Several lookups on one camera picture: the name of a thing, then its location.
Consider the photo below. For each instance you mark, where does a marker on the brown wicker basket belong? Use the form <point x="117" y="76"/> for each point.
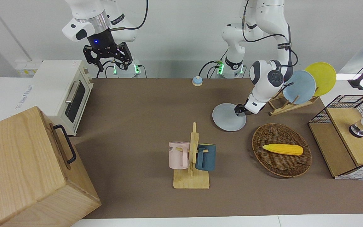
<point x="279" y="164"/>

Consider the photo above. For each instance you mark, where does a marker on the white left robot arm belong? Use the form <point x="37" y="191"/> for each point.
<point x="273" y="19"/>

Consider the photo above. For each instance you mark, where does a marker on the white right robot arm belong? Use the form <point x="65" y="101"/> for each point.
<point x="87" y="9"/>

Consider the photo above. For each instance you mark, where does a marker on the grid-patterned box with wooden top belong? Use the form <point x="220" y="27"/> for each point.
<point x="342" y="151"/>

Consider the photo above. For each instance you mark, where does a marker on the wooden mug tree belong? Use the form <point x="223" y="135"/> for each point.
<point x="191" y="181"/>

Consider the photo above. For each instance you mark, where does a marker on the large wooden box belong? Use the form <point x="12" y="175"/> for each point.
<point x="20" y="164"/>

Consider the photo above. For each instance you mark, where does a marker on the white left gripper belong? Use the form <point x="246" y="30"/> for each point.
<point x="254" y="104"/>

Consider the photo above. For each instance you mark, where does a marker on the wooden plate rack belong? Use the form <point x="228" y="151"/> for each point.
<point x="287" y="108"/>

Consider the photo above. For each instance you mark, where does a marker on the blue call bell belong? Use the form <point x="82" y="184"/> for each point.
<point x="197" y="82"/>

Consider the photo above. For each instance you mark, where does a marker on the dark teal mug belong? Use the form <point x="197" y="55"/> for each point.
<point x="208" y="157"/>

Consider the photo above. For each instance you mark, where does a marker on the yellow plate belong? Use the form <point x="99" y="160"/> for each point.
<point x="323" y="77"/>

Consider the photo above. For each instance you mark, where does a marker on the white toaster oven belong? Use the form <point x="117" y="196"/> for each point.
<point x="55" y="82"/>

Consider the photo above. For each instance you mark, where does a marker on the gray plate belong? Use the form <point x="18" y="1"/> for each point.
<point x="227" y="119"/>

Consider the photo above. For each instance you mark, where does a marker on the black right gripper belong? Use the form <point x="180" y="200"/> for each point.
<point x="101" y="41"/>

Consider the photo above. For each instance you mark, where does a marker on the white socket box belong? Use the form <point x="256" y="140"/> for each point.
<point x="27" y="69"/>

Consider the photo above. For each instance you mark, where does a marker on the light blue plate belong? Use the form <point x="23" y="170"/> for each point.
<point x="299" y="86"/>

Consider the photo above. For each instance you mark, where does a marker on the large brown table mat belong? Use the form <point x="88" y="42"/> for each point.
<point x="137" y="126"/>

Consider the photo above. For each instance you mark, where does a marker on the yellow corn cob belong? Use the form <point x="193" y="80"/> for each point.
<point x="282" y="149"/>

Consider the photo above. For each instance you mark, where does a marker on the pink mug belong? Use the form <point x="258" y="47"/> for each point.
<point x="177" y="156"/>

